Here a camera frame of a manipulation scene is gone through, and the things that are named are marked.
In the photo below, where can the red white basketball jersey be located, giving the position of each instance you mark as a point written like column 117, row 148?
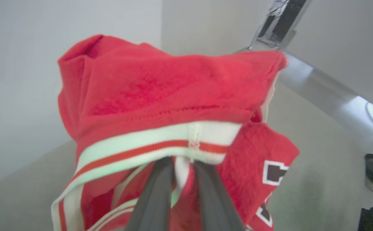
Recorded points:
column 161, row 93

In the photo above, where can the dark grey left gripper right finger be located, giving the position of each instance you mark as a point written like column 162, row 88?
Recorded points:
column 217, row 205

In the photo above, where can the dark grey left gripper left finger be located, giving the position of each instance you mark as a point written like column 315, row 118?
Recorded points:
column 154, row 199

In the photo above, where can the dark metal stand leg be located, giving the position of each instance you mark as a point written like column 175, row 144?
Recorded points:
column 285, row 19

